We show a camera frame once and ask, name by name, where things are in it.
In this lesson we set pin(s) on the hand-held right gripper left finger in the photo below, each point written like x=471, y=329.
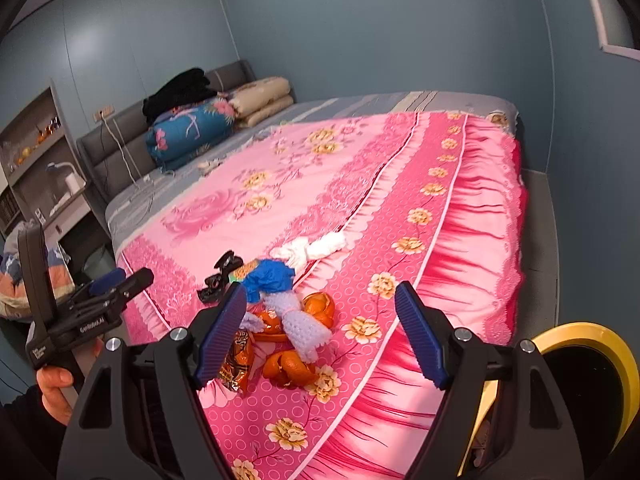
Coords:
x=223, y=332

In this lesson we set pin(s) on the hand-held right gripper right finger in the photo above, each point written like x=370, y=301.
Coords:
x=417, y=337

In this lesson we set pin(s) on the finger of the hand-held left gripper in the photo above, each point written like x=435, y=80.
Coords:
x=107, y=281
x=132, y=282

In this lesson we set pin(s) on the large curled orange peel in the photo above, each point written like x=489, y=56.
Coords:
x=320, y=305

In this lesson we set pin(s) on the yellow rimmed trash bin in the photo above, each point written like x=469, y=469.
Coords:
x=590, y=340

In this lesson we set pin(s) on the person's left forearm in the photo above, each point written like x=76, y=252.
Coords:
x=20, y=435

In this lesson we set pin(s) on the person's left hand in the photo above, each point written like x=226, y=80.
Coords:
x=55, y=390

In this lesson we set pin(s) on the colourful patterned quilt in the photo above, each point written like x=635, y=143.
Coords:
x=60, y=275

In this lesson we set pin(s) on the orange snack wrapper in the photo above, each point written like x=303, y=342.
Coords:
x=237, y=360

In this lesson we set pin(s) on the flat orange peel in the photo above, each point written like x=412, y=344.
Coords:
x=265, y=329

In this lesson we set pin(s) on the green snack packet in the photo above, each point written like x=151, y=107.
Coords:
x=239, y=274

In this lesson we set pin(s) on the blue plastic bag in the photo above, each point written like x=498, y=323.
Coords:
x=270, y=277

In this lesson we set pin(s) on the small torn orange peel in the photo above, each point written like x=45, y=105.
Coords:
x=290, y=367

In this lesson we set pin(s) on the white desk lamp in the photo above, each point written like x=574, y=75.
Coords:
x=70, y=180

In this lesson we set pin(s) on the white crumpled plastic bag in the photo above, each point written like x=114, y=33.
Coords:
x=325, y=245

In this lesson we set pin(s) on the grey upholstered bed headboard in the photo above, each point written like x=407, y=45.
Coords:
x=115, y=145

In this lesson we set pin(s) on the grey shelf unit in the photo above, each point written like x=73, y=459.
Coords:
x=30, y=125

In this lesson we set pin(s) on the blue floral pillow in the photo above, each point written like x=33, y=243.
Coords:
x=190, y=130

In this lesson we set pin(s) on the pink floral bedspread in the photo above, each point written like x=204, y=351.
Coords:
x=350, y=185

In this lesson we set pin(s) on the black clothing pile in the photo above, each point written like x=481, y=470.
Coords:
x=175, y=92

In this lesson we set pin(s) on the beige folded blanket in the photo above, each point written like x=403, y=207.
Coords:
x=260, y=97

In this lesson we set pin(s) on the wall socket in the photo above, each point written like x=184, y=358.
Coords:
x=104, y=113

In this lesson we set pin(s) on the white window frame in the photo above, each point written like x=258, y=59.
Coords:
x=595, y=5

